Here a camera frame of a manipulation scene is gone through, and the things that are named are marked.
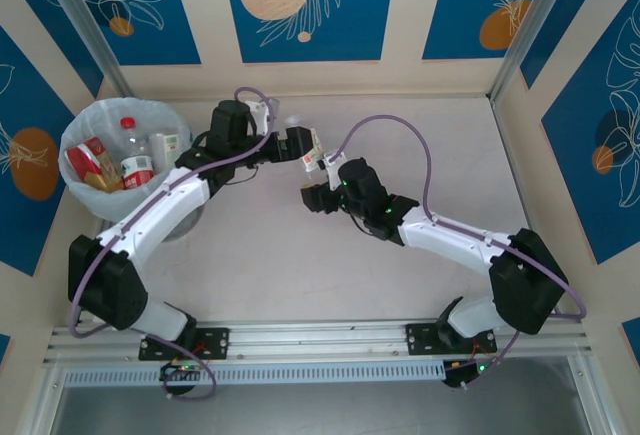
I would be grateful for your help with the clear bottle white printed label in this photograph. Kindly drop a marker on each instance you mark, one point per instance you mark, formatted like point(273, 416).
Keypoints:
point(314, 152)

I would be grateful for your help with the square clear bottle green-white label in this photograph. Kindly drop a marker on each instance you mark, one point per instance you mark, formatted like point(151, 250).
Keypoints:
point(167, 147)

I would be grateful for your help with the clear bottle red cap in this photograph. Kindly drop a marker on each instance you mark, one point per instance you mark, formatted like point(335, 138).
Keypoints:
point(137, 175)

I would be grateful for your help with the amber tea bottle red label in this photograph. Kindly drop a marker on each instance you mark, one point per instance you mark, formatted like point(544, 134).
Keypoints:
point(87, 160)

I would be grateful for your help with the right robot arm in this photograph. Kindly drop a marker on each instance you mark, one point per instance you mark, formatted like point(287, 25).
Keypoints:
point(450, 237)

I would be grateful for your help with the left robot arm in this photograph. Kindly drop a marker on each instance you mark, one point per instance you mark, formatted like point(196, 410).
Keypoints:
point(165, 215)

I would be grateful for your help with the grey mesh waste bin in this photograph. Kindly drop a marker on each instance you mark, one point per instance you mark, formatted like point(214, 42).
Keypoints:
point(187, 230)

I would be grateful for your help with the black controller board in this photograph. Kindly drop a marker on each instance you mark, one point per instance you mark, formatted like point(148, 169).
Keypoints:
point(175, 371)
point(462, 375)

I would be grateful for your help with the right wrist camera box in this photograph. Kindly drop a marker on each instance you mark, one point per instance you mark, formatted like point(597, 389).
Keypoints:
point(332, 166)

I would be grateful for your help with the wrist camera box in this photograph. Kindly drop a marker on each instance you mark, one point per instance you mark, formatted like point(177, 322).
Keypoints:
point(262, 112)
point(332, 166)

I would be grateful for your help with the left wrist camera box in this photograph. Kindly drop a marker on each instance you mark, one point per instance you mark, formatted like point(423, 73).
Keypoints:
point(262, 112)

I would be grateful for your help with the blue floral wall panel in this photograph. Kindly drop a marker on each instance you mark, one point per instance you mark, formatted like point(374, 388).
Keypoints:
point(575, 180)
point(575, 5)
point(45, 20)
point(150, 30)
point(350, 30)
point(460, 5)
point(25, 230)

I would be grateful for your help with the aluminium frame rail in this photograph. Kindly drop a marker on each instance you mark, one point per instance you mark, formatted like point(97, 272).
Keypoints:
point(310, 342)

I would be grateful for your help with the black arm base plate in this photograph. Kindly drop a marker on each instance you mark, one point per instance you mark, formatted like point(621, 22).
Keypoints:
point(420, 337)
point(215, 342)

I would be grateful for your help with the aluminium corner post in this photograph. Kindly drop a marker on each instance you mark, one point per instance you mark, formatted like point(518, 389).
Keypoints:
point(89, 30)
point(525, 30)

